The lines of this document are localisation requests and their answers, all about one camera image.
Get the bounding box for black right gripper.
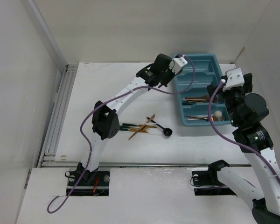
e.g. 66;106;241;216
207;73;253;127

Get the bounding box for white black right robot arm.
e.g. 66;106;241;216
207;69;280;224

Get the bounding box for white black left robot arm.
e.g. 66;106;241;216
76;54;188;185

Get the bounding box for white ceramic spoon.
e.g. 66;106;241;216
213;110;223;119

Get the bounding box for blue plastic cutlery tray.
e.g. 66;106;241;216
174;53;222;127

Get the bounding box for copper chopstick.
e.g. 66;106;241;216
129;125;149;140

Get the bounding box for black spoon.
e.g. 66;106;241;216
151;120;173;137

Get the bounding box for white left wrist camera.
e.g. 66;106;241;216
169;57;188;75

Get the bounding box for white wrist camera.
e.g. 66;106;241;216
221;68;245;92
169;57;188;75

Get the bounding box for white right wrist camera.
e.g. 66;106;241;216
221;68;245;92

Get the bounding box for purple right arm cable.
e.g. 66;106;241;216
208;79;280;199

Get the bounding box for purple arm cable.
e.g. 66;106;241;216
47;55;196;215
208;79;280;199

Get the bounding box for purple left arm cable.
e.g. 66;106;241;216
47;55;196;215

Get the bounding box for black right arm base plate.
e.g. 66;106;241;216
190;170;236;196

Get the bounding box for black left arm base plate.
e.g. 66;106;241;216
64;170;111;196

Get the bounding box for aluminium frame rail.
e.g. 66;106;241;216
36;64;78;168

